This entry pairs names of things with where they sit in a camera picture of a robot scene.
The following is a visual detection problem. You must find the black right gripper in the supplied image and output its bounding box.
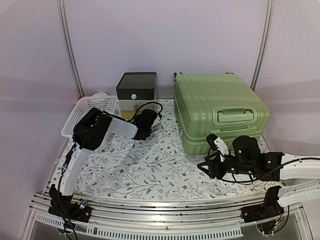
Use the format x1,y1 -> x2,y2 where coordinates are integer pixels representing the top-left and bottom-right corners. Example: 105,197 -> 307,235
197,151 -> 256,180

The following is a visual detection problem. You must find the floral white tablecloth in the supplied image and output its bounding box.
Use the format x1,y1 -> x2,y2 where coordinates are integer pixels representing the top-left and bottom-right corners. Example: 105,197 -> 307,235
73,99 -> 275,202

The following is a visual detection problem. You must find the green hard-shell suitcase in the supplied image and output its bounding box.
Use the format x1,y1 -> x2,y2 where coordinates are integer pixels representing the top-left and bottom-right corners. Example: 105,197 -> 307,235
173,73 -> 271,155

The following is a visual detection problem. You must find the aluminium front rail frame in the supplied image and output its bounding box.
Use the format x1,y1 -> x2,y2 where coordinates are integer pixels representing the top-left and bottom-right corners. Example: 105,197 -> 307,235
21,188 -> 314,240

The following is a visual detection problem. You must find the white plastic mesh basket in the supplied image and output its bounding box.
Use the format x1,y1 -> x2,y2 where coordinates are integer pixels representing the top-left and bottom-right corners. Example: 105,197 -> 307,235
61,92 -> 121,139

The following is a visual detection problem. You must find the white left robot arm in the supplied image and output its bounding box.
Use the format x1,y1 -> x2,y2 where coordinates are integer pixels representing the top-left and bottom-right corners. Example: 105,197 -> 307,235
48,105 -> 162,223

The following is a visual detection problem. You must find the drawer cabinet with dark top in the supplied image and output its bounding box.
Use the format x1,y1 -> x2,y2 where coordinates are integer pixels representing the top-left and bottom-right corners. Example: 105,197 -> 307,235
116,72 -> 158,120

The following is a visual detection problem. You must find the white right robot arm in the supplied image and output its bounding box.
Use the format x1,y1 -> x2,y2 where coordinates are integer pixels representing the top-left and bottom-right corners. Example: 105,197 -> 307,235
197,133 -> 320,223

